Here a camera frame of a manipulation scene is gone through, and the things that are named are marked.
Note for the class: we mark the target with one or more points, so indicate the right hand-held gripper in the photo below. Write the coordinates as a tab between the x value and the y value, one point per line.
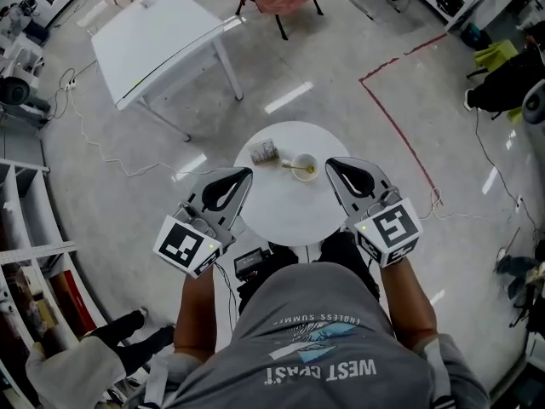
391	226

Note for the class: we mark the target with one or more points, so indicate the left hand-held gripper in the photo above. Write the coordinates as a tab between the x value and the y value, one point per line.
183	241

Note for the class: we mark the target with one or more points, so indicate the small metal spoon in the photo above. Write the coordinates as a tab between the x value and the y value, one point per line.
312	169

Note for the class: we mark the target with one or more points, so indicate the white cup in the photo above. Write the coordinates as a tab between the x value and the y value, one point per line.
306	159

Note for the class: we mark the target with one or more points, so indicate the person's right forearm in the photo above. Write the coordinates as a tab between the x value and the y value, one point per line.
409	305

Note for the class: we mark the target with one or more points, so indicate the person's left forearm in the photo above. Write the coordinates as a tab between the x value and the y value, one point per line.
196	313

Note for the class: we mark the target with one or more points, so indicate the person's black trousers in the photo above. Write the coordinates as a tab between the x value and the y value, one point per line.
345	249

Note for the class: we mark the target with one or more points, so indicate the black waist-worn device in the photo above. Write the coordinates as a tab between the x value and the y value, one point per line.
251	263

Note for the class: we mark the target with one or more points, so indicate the person's grey printed t-shirt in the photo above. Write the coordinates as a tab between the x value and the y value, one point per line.
319	305

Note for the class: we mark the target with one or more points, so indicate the white rectangular table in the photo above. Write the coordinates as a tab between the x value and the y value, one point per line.
153	36

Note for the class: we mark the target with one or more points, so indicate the red box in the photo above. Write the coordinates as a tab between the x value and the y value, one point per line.
78	305

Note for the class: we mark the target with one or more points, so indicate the teal bag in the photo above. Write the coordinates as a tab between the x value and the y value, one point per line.
474	36

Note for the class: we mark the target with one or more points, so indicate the white power strip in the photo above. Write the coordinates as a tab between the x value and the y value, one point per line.
70	84

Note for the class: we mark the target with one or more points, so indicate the long white shelf rack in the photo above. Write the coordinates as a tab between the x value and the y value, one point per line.
25	211

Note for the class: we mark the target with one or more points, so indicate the white metal shelf rack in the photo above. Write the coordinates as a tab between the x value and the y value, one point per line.
472	3

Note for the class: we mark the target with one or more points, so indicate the grey floor machine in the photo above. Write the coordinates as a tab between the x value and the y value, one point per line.
17	92

